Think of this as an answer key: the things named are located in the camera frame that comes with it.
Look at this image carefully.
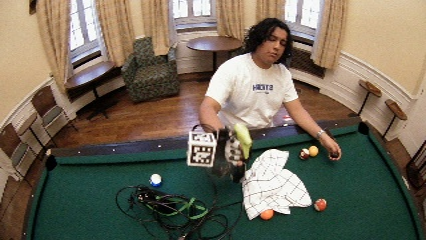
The green strap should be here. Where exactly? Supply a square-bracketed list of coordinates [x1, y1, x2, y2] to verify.
[145, 196, 209, 221]

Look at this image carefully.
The dark radiator grille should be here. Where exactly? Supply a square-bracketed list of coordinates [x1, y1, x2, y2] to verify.
[288, 47, 326, 79]

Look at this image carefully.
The dark wooden chair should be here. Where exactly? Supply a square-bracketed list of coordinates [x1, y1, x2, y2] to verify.
[404, 139, 426, 192]

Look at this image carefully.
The dark wooden pool table rail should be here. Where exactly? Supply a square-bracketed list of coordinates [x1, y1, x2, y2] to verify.
[43, 116, 371, 167]

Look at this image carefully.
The white marker cube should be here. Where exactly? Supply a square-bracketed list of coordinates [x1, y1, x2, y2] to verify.
[186, 130, 218, 168]

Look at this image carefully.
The orange billiard ball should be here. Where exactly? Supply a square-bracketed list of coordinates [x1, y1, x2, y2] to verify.
[258, 208, 275, 221]

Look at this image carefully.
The black cable bundle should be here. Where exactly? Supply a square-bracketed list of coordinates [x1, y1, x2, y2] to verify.
[114, 184, 244, 240]

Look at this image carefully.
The small wooden wall shelf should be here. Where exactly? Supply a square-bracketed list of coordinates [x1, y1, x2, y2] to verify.
[356, 79, 383, 117]
[382, 98, 408, 138]

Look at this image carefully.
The window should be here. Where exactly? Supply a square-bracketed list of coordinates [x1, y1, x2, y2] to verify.
[170, 0, 218, 30]
[69, 0, 102, 59]
[283, 0, 319, 38]

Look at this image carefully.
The white checked cloth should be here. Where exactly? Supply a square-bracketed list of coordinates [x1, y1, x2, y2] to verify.
[240, 148, 314, 221]

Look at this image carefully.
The person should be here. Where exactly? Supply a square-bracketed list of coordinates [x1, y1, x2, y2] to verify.
[197, 17, 343, 162]

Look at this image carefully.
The blue striped billiard ball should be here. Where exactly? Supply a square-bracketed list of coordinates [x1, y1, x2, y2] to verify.
[149, 173, 163, 188]

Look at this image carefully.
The round wooden table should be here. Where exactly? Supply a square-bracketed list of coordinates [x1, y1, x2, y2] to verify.
[185, 35, 243, 73]

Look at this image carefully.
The green patterned armchair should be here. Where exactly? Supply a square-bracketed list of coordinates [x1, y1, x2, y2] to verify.
[119, 36, 181, 103]

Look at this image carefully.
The beige curtain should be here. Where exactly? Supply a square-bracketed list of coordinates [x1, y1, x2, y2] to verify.
[35, 0, 74, 92]
[254, 0, 286, 25]
[94, 0, 135, 67]
[308, 0, 350, 70]
[139, 0, 173, 56]
[215, 0, 246, 41]

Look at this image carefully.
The half-round wooden wall table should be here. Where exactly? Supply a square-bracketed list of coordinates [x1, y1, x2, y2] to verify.
[63, 60, 117, 121]

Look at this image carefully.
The red striped billiard ball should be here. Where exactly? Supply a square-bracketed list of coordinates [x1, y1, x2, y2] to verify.
[312, 198, 328, 213]

